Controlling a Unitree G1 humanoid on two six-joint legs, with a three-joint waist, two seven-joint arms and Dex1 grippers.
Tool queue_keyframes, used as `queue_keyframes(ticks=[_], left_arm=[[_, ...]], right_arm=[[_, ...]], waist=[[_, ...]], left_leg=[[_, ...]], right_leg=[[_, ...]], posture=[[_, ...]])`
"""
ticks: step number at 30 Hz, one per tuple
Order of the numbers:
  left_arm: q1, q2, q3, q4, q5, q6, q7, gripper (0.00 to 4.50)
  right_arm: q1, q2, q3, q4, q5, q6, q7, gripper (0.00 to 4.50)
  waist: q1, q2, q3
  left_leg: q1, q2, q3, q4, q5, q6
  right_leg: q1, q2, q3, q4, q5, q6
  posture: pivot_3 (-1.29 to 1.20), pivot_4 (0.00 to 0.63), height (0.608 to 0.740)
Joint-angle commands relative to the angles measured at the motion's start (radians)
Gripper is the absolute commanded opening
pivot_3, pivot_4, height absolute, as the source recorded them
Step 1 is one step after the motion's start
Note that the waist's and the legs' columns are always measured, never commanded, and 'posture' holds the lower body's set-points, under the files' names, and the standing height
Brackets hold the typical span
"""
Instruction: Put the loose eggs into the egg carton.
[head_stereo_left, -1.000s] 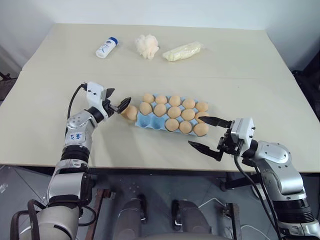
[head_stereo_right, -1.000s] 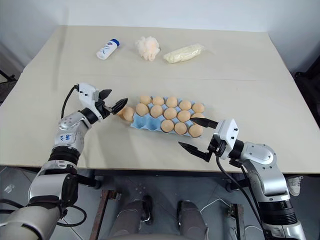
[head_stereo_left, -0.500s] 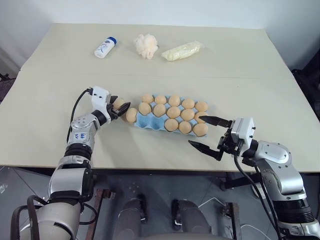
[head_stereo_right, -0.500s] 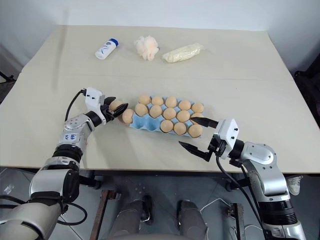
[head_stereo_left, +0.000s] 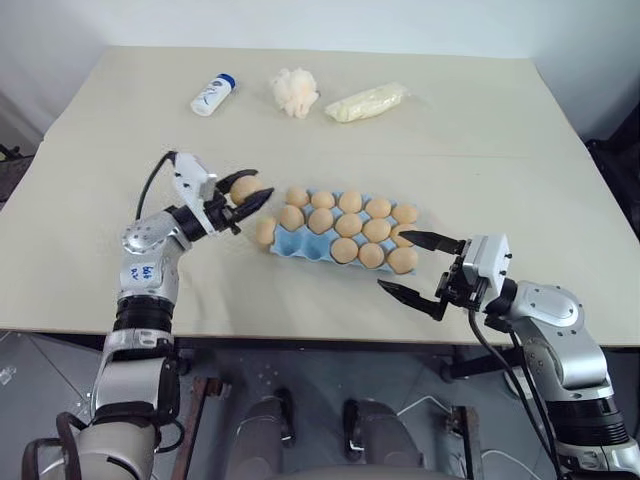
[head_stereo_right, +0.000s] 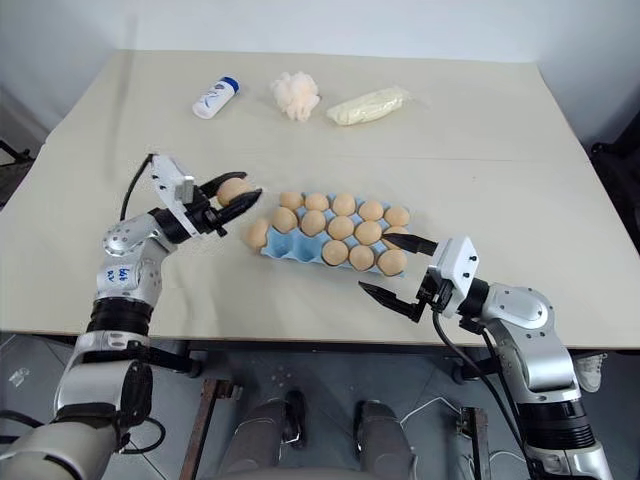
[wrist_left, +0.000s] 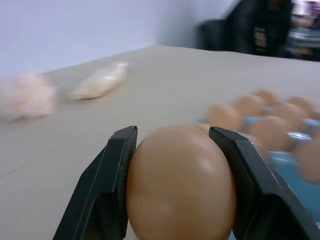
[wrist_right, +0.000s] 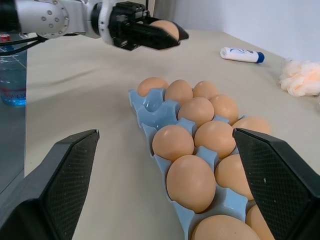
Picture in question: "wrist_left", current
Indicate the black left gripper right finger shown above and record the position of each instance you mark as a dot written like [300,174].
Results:
[260,190]

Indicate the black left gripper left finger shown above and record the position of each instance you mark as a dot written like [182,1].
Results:
[100,180]

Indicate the brown egg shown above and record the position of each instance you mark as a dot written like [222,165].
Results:
[310,162]
[180,185]
[266,95]
[250,105]
[203,128]
[256,143]
[290,113]
[301,102]
[223,116]
[271,131]

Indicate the blue egg carton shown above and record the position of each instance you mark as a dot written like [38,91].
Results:
[282,160]

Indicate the white food in clear bag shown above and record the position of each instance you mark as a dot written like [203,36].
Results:
[100,82]

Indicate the pink food in clear bag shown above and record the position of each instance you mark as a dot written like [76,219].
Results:
[25,96]

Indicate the black chair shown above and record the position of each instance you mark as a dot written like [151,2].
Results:
[212,35]

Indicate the person in black jacket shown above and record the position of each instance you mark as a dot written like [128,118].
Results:
[260,27]

